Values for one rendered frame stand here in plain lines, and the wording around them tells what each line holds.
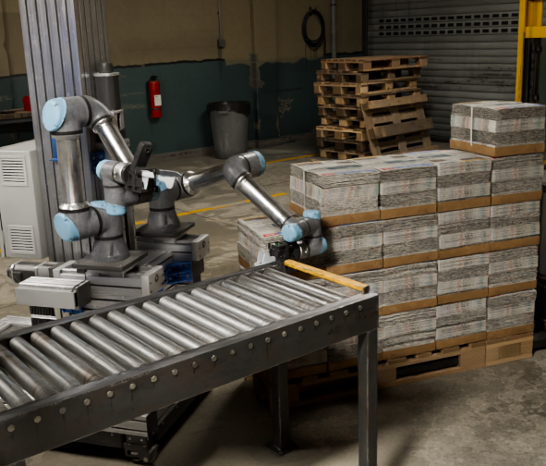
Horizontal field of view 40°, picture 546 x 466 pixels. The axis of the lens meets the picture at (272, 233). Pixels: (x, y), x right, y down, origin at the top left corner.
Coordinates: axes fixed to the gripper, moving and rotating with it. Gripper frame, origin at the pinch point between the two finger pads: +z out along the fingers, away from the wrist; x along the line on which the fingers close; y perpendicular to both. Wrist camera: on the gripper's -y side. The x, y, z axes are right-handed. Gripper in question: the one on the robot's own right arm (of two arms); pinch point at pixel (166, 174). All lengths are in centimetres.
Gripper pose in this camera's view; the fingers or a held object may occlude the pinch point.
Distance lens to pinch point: 247.0
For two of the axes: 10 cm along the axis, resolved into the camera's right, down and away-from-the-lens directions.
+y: -0.6, 9.8, 1.6
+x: -6.8, 0.8, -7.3
